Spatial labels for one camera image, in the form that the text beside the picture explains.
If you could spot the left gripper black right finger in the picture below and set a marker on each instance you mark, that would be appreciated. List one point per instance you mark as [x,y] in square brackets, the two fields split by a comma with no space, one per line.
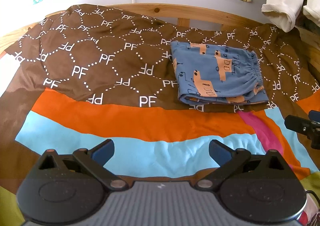
[240,169]

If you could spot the white hanging garment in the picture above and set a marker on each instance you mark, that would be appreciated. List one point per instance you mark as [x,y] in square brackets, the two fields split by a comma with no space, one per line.
[312,11]

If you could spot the brown PF pattern duvet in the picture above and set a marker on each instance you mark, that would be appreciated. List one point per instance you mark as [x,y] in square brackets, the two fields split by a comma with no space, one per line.
[120,57]

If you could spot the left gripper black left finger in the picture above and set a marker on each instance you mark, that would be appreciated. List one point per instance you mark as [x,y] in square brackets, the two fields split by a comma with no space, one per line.
[88,162]

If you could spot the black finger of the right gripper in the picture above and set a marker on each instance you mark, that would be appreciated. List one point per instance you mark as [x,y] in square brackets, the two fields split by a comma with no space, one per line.
[309,127]

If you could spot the blue car print pants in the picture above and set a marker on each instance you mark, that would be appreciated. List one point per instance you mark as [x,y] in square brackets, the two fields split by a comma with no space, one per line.
[213,74]

